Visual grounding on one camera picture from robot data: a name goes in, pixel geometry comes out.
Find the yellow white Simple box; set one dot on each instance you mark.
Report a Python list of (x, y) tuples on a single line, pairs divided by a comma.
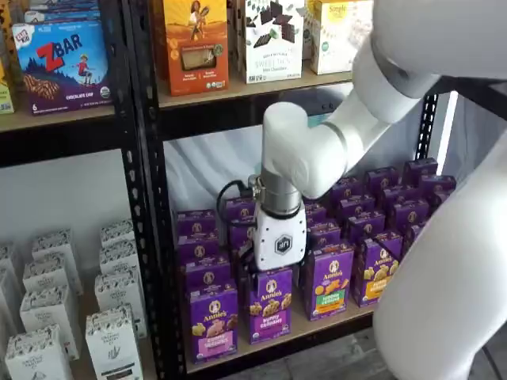
[(332, 39)]

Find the flat blue snack box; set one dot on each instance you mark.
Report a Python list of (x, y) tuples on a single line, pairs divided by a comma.
[(59, 12)]

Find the purple box violet patch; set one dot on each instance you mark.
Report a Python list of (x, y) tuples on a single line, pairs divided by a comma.
[(271, 305)]

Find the white chocolate thins box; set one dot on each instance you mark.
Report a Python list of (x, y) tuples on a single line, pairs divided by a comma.
[(273, 43)]

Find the orange cracker box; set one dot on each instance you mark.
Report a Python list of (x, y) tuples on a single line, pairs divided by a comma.
[(196, 47)]

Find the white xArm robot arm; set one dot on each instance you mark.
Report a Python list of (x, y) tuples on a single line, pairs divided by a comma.
[(301, 158)]

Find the black metal shelf rack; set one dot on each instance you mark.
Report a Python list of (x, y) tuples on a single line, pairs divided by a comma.
[(59, 146), (154, 198)]

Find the white patterned carton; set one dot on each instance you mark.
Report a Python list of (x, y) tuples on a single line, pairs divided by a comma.
[(6, 257), (49, 273), (119, 289), (117, 231), (115, 344), (37, 356), (117, 257), (47, 312), (53, 243)]

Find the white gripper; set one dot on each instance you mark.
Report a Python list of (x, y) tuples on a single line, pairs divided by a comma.
[(281, 241)]

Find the white plastic backdrop sheet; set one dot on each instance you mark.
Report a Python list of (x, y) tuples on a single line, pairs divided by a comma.
[(198, 166)]

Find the purple box pink patch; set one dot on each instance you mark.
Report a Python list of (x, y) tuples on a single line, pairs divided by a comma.
[(214, 316)]

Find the green yellow snack box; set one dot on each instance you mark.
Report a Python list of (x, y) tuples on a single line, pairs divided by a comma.
[(4, 95)]

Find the purple box green patch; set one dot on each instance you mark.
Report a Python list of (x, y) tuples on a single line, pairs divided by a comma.
[(330, 285)]

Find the blue ZBar snack box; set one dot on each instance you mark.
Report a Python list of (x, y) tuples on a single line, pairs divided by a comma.
[(63, 67)]

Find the purple Annie's snack box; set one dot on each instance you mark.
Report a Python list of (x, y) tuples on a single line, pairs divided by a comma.
[(317, 211), (237, 207), (356, 205), (408, 213), (364, 225), (382, 178), (206, 273), (437, 200), (420, 166), (412, 235), (239, 235), (435, 184), (396, 194), (196, 223), (325, 233), (200, 247), (348, 190)]

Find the purple box yellow patch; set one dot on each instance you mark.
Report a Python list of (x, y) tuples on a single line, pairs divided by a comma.
[(376, 273)]

